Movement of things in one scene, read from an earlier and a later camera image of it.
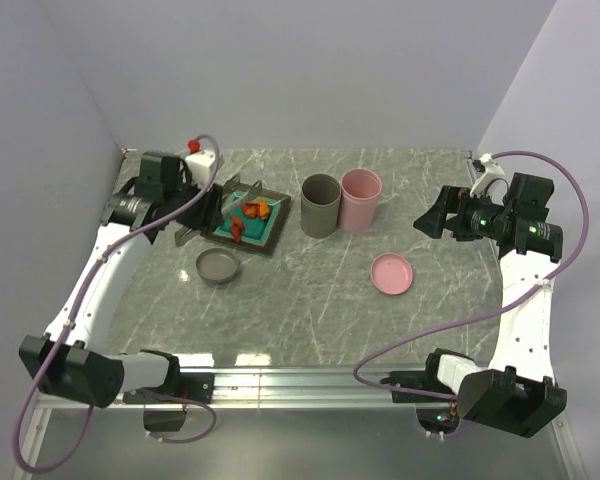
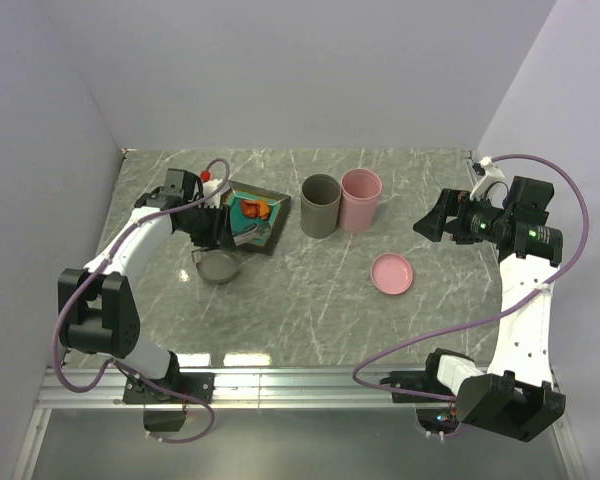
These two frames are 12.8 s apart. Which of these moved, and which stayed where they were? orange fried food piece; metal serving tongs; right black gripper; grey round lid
Moved: metal serving tongs
Stayed: grey round lid; orange fried food piece; right black gripper
